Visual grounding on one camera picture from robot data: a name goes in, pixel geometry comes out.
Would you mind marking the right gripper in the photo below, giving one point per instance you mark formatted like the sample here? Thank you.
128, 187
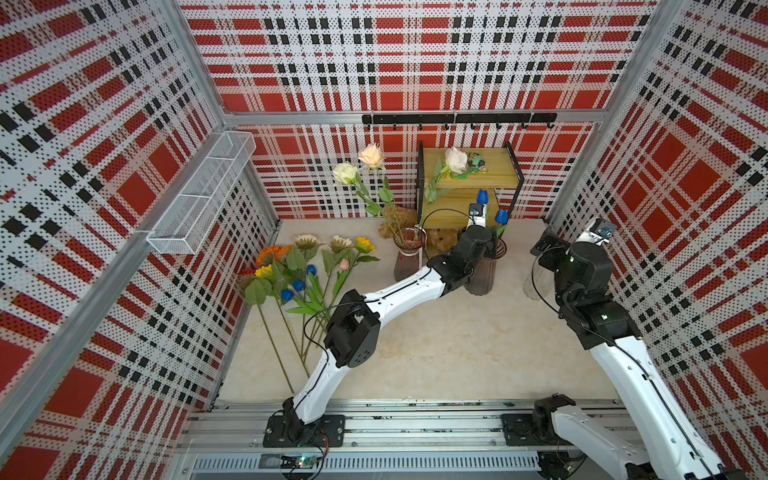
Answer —
560, 249

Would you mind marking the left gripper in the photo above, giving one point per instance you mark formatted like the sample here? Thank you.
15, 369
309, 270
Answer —
491, 247

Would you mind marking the dark pink ribbed vase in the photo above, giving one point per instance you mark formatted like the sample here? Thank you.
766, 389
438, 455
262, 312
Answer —
483, 278

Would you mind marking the pink glass vase with ribbon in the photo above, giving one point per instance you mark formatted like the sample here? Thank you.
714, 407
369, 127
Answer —
409, 258

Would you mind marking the cream rose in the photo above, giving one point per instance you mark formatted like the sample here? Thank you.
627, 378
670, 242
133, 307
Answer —
373, 158

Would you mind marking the pale green rose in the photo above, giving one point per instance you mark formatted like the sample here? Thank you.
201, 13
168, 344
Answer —
345, 173

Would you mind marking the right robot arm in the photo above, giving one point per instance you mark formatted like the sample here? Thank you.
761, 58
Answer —
671, 447

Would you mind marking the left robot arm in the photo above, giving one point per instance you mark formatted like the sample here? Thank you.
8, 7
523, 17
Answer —
356, 322

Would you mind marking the brown teddy bear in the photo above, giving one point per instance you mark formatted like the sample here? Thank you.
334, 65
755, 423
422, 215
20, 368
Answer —
438, 240

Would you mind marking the clear glass vase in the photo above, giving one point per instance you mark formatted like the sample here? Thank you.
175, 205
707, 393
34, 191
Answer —
539, 283

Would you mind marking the yellow daisy flower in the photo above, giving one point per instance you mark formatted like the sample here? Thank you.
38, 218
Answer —
364, 246

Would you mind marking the beige daisy flower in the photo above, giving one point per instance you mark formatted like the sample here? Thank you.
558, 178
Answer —
339, 243
306, 241

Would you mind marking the small yellow daisy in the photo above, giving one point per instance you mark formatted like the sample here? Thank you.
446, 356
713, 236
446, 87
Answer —
264, 272

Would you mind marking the red daisy flower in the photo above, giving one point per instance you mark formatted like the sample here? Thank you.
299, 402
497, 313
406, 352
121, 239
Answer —
245, 277

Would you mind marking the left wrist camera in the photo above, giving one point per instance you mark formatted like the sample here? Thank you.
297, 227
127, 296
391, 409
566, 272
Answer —
477, 214

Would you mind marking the wooden shelf black frame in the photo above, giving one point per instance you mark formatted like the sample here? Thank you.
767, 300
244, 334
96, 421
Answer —
503, 180

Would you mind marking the green toy with lanyard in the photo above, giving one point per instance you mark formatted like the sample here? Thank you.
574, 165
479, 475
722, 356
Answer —
475, 165

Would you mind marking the black hook rail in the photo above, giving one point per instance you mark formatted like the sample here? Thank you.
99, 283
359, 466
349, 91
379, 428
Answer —
521, 118

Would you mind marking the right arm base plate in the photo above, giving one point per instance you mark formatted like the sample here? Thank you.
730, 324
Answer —
519, 430

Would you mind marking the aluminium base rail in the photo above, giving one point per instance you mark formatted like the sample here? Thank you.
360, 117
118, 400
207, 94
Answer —
391, 439

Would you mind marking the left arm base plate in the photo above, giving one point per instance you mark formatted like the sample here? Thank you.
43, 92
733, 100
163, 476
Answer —
284, 432

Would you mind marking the circuit board on rail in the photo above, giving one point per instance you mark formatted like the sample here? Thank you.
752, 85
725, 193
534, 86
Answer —
299, 463

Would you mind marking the white wire wall basket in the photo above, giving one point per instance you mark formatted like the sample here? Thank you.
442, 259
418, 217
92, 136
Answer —
186, 223

